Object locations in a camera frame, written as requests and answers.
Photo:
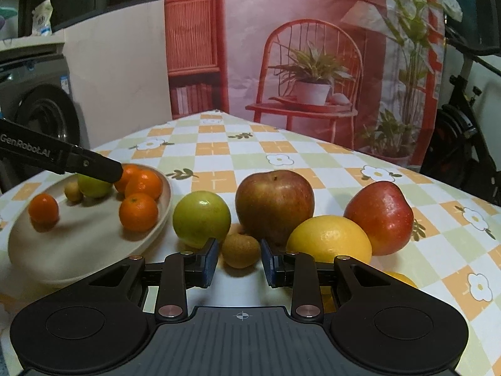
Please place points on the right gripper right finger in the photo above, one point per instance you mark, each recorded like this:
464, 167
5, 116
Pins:
298, 272

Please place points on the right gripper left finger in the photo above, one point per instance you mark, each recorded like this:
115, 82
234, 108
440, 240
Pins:
181, 272

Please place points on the yellow lemon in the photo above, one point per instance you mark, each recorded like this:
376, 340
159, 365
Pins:
326, 237
328, 302

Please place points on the brown longan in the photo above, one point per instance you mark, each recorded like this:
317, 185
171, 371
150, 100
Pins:
73, 192
240, 251

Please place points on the mandarin orange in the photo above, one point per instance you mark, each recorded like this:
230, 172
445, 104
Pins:
138, 212
128, 172
145, 182
44, 209

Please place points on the green apple front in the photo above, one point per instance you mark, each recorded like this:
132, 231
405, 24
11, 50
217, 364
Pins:
92, 187

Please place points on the green apple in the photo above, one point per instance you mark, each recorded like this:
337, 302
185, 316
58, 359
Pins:
92, 187
199, 216

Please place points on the bright red apple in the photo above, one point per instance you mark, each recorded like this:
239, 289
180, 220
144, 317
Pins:
381, 210

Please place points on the grey washing machine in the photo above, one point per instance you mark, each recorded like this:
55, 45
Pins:
36, 93

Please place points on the green apple near plate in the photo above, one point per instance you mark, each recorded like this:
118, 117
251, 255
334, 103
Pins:
199, 216

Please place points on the brownish red apple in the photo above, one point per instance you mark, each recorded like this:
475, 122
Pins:
270, 205

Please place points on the beige round plate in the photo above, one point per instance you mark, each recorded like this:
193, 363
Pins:
87, 237

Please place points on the white detergent bag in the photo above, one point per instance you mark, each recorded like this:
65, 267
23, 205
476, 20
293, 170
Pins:
41, 15

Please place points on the black exercise bike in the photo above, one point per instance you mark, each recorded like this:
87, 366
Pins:
458, 153

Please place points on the pink printed backdrop cloth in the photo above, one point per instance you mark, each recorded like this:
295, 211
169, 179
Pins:
364, 74

